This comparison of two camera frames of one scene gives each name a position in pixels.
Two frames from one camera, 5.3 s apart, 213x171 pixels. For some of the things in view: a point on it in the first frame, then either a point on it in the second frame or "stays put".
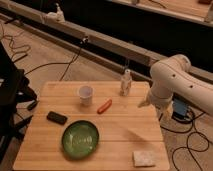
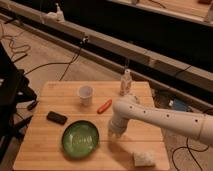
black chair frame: x=14 y=88 stays put
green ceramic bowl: x=80 y=139 stays put
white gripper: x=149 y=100 → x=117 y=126
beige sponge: x=142 y=158 stays put
